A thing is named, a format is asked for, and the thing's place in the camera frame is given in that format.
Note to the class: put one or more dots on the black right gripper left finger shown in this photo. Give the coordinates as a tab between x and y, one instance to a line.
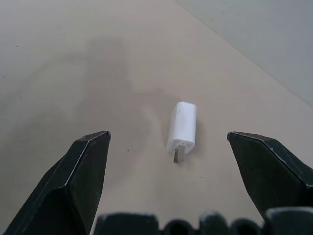
71	186

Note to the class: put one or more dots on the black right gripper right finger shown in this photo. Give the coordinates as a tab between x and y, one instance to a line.
269	176

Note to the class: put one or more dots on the white plug adapter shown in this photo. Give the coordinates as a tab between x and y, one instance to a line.
181	127

